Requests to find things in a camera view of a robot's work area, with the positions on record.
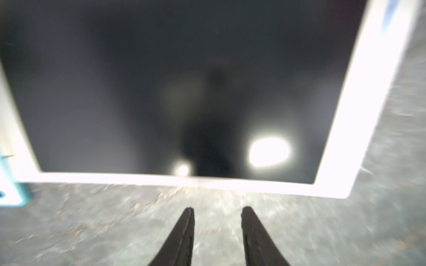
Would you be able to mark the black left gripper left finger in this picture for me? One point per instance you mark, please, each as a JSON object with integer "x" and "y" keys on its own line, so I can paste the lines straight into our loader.
{"x": 177, "y": 249}

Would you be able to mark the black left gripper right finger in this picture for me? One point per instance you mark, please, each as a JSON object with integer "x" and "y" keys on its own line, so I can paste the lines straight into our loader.
{"x": 259, "y": 248}

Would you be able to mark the white drawing tablet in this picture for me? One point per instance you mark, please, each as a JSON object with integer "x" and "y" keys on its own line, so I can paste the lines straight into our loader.
{"x": 280, "y": 97}

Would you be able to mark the large blue drawing tablet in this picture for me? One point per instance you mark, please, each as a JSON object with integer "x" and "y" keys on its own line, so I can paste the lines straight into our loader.
{"x": 13, "y": 193}

